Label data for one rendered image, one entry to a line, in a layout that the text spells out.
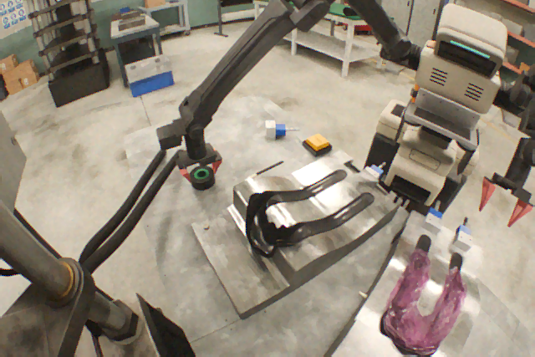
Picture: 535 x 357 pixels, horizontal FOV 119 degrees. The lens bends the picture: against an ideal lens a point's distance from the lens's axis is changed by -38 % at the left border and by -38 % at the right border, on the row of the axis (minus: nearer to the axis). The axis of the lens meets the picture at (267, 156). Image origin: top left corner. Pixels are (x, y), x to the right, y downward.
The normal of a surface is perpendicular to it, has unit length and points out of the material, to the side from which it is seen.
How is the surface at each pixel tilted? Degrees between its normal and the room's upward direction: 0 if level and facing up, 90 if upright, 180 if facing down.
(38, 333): 0
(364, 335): 0
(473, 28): 43
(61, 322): 0
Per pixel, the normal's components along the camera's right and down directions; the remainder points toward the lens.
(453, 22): -0.42, -0.22
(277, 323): 0.00, -0.76
